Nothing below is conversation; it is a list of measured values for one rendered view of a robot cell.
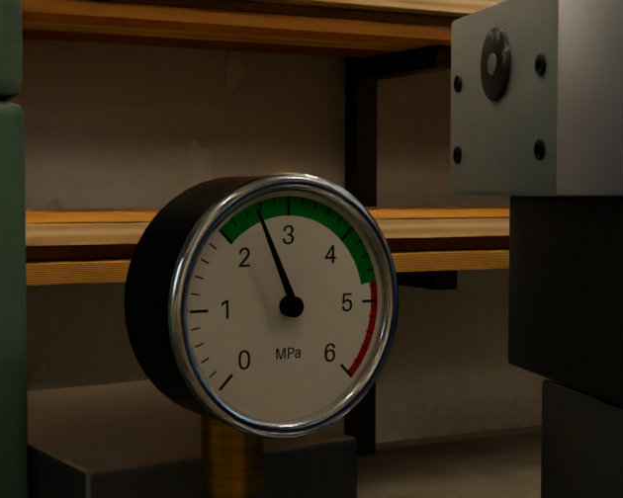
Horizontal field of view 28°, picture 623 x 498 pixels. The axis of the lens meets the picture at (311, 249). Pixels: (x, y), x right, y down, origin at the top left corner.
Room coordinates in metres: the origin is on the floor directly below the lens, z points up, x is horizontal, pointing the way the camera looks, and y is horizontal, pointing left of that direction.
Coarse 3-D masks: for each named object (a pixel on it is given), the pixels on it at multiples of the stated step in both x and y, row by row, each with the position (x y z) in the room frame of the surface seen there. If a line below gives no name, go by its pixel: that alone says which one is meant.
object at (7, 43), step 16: (0, 0) 0.32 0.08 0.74; (16, 0) 0.32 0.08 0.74; (0, 16) 0.32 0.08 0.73; (16, 16) 0.32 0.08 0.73; (0, 32) 0.32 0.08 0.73; (16, 32) 0.32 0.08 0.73; (0, 48) 0.32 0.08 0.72; (16, 48) 0.32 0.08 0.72; (0, 64) 0.32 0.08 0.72; (16, 64) 0.32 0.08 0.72; (0, 80) 0.32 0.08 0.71; (16, 80) 0.32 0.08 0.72; (0, 96) 0.32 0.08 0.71; (16, 96) 0.32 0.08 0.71
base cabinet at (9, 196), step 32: (0, 128) 0.32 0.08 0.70; (0, 160) 0.32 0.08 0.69; (0, 192) 0.32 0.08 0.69; (0, 224) 0.32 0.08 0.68; (0, 256) 0.32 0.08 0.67; (0, 288) 0.32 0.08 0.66; (0, 320) 0.32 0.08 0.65; (0, 352) 0.32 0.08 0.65; (0, 384) 0.32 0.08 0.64; (0, 416) 0.32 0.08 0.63; (0, 448) 0.32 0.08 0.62; (0, 480) 0.32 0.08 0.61
